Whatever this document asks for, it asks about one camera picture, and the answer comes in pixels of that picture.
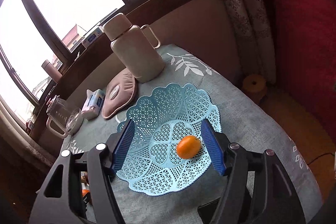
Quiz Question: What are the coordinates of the white blue box on sill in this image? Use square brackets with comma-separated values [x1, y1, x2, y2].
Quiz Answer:
[81, 26, 104, 49]

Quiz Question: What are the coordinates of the dark window frame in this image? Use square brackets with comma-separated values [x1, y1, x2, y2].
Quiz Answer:
[0, 0, 211, 119]

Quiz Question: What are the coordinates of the pink heating pad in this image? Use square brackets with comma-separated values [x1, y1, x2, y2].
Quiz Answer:
[101, 68, 137, 119]

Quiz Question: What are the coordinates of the yellow plastic stool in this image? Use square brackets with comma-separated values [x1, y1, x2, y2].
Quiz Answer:
[242, 75, 268, 105]

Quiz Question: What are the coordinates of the cream thermos flask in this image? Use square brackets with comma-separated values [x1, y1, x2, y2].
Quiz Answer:
[102, 13, 165, 83]

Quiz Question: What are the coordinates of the patterned beige curtain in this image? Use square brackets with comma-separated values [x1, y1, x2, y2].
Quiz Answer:
[224, 0, 276, 84]

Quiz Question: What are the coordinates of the orange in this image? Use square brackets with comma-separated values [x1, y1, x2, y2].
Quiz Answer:
[82, 189, 90, 197]
[176, 135, 201, 159]

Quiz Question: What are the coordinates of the pink tumbler on sill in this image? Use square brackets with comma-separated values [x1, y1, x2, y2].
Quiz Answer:
[42, 60, 62, 83]

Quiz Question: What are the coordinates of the orange on table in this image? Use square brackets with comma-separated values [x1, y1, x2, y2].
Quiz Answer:
[82, 189, 90, 197]

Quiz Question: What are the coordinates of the glass kettle white handle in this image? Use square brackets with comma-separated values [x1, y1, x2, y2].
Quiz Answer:
[46, 96, 84, 139]

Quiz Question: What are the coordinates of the light blue plastic fruit basket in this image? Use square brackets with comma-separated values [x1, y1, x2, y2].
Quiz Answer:
[116, 83, 222, 196]

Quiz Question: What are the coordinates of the tissue pack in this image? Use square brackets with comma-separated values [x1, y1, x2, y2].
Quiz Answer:
[81, 89, 105, 120]

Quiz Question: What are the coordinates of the black cable on floor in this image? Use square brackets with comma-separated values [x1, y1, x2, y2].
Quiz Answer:
[305, 151, 336, 166]

